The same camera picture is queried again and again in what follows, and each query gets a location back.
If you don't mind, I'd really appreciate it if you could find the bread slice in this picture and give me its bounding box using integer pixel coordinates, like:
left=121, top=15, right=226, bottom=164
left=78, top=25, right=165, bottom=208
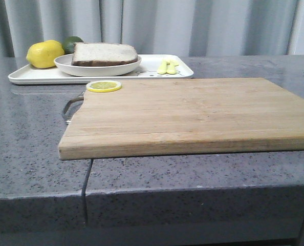
left=71, top=43, right=138, bottom=67

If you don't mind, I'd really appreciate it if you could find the white round plate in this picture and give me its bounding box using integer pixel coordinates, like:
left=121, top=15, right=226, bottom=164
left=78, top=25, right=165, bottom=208
left=54, top=54, right=142, bottom=77

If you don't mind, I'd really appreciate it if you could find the white rectangular tray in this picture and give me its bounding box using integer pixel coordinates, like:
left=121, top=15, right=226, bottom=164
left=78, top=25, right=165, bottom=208
left=8, top=54, right=194, bottom=85

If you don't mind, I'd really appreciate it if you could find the wooden cutting board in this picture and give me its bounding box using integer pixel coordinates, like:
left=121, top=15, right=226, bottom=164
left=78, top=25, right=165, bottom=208
left=58, top=78, right=304, bottom=160

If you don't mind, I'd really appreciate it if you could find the lemon slice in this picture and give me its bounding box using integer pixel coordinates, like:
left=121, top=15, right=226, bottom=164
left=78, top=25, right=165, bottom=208
left=86, top=80, right=122, bottom=93

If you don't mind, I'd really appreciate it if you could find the grey curtain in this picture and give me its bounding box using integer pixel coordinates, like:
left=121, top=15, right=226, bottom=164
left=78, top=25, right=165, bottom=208
left=0, top=1, right=304, bottom=57

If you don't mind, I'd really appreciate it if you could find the green lime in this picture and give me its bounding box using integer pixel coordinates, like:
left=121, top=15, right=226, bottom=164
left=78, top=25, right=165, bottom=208
left=62, top=36, right=84, bottom=54

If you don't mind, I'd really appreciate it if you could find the yellow lemon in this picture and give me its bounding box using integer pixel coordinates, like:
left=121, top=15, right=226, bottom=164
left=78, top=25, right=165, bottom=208
left=26, top=40, right=64, bottom=69

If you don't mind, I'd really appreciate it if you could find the metal cutting board handle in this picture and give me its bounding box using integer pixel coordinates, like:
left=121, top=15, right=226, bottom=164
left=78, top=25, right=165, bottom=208
left=61, top=92, right=85, bottom=125

